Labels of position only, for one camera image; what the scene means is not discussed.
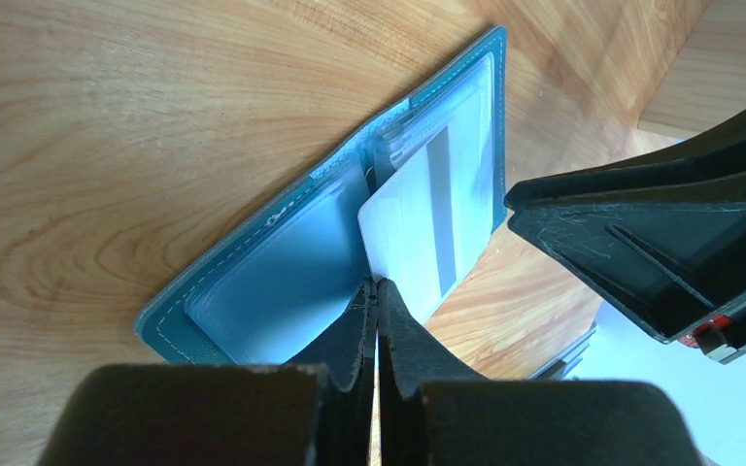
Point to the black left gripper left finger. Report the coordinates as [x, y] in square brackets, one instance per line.
[314, 409]

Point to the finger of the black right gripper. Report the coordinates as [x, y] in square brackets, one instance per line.
[716, 153]
[667, 257]

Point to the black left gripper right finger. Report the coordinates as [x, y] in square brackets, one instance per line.
[436, 410]

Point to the blue leather card holder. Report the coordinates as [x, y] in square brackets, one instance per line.
[274, 283]

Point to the wooden shelf unit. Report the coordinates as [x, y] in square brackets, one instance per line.
[706, 83]

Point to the aluminium table edge rail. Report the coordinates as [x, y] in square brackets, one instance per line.
[560, 366]

